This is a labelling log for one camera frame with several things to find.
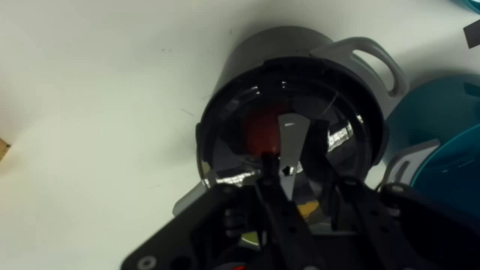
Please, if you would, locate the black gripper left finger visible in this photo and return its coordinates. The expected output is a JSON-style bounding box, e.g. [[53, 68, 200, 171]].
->
[[251, 149, 326, 270]]

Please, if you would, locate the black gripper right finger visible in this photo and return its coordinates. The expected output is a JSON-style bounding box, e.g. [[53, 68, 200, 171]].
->
[[337, 176, 431, 270]]

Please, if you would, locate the glass pot lid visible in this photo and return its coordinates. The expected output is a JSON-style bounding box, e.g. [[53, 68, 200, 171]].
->
[[197, 59, 377, 237]]

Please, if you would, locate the teal pot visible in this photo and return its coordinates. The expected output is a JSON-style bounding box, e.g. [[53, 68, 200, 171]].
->
[[382, 74, 480, 227]]

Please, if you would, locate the black pot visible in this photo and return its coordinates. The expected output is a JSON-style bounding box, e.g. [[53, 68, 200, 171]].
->
[[170, 26, 409, 218]]

